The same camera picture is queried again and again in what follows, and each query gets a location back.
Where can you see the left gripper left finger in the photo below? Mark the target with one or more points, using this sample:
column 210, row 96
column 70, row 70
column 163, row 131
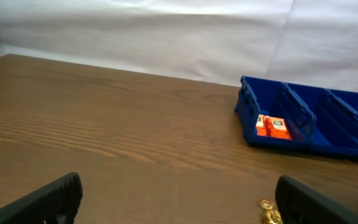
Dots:
column 42, row 202

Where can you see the gold wrapped candy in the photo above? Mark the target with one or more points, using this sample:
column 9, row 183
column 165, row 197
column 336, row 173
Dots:
column 270, row 214

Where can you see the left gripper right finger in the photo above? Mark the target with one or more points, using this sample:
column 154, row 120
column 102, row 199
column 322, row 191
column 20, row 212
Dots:
column 306, row 205

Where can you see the blue tray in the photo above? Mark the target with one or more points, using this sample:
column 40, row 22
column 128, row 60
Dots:
column 331, row 124

